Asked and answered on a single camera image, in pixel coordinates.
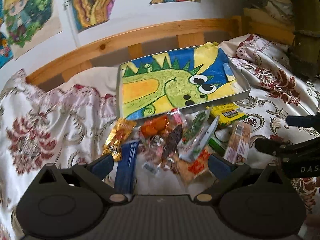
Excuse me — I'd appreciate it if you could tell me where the white floral bedspread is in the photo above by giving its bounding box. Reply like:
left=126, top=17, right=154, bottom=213
left=1, top=34, right=319, bottom=239

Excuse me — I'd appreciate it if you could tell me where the dark blue snack packet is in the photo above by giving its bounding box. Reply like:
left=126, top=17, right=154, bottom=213
left=114, top=140, right=140, bottom=194

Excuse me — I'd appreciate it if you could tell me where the grey tray with dinosaur drawing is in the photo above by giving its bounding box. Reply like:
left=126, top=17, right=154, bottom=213
left=117, top=42, right=251, bottom=120

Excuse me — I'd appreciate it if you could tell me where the red hair character drawing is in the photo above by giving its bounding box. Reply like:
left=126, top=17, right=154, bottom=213
left=0, top=2, right=13, bottom=68

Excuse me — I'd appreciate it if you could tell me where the pile of clothes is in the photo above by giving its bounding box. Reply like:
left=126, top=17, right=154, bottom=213
left=248, top=0, right=319, bottom=79

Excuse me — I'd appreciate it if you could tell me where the blond character drawing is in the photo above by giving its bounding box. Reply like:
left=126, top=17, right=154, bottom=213
left=1, top=0, right=62, bottom=59

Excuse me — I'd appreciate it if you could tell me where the brown granola bar packet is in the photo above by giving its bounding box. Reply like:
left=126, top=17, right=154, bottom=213
left=223, top=121, right=251, bottom=164

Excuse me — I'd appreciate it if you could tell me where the cream pillow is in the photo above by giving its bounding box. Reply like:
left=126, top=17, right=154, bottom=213
left=58, top=67, right=118, bottom=96

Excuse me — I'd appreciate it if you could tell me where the yellow green snack box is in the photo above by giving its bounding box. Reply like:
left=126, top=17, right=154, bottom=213
left=207, top=103, right=247, bottom=128

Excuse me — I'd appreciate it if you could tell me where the rice cracker packet red print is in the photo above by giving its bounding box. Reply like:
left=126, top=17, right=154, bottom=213
left=173, top=145, right=215, bottom=185

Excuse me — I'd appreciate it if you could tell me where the orange candy bag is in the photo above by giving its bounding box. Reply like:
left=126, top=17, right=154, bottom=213
left=140, top=115, right=172, bottom=138

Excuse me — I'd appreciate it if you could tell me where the yellow hands drawing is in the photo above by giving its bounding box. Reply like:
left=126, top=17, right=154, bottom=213
left=70, top=0, right=116, bottom=32

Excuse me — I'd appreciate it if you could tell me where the gold snack packet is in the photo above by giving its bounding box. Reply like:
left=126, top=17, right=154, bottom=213
left=103, top=118, right=137, bottom=162

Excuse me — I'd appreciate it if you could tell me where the clear packet dark dried snack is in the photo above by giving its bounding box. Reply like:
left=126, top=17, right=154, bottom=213
left=140, top=124, right=183, bottom=175

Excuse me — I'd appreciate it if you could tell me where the green white snack packet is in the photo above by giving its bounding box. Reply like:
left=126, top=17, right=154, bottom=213
left=177, top=107, right=219, bottom=163

